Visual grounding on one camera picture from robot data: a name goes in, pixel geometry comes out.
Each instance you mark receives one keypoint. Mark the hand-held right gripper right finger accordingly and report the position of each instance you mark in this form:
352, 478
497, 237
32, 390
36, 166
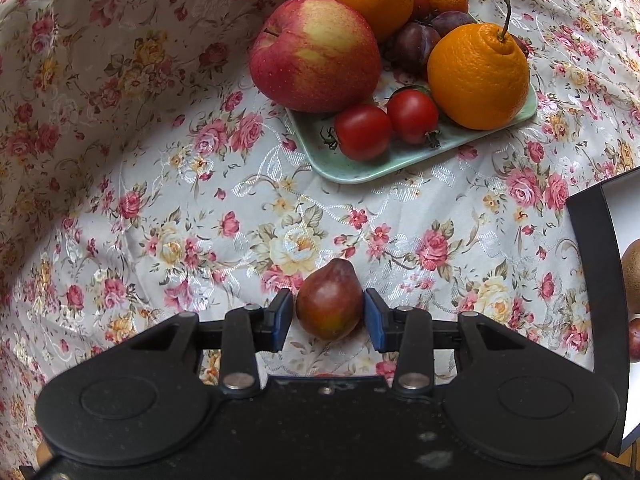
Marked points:
375, 321

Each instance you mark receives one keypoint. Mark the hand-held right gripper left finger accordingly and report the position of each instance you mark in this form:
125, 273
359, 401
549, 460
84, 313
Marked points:
282, 321

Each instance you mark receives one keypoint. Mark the dark brownish red tomato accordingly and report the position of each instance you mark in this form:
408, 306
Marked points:
329, 300

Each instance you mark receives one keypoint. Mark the white box with dark rim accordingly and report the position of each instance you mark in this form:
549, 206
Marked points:
595, 285

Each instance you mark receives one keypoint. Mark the large brown kiwi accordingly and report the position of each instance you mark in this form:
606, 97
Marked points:
632, 275

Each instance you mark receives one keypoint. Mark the pale green tray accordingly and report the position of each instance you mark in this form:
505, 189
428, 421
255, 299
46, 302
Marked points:
400, 165

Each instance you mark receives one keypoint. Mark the floral tablecloth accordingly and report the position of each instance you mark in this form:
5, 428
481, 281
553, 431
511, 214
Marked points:
150, 160

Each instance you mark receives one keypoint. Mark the knobbed orange with stem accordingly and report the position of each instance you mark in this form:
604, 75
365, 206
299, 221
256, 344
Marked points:
477, 77

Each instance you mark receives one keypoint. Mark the red yellow apple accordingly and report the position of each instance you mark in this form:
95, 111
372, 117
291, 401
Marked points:
315, 55

